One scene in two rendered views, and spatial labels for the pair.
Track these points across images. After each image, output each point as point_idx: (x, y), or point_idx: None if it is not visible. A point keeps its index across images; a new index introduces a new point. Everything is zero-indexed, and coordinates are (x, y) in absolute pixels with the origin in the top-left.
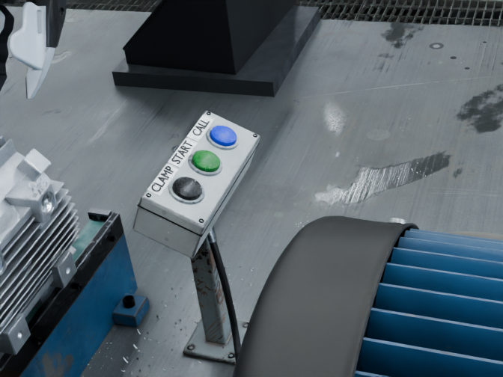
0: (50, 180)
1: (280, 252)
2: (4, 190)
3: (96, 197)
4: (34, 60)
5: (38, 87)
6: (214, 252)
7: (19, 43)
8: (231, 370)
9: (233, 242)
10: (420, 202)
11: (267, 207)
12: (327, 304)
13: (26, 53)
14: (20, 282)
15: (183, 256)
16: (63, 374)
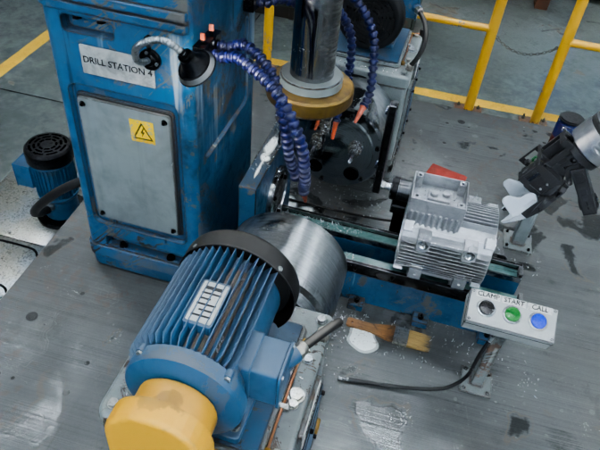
0: (490, 255)
1: (554, 412)
2: (469, 237)
3: (577, 312)
4: (512, 212)
5: (506, 221)
6: (484, 344)
7: (509, 200)
8: (454, 388)
9: (556, 387)
10: None
11: (597, 405)
12: (229, 238)
13: (510, 206)
14: (430, 262)
15: (537, 360)
16: (431, 312)
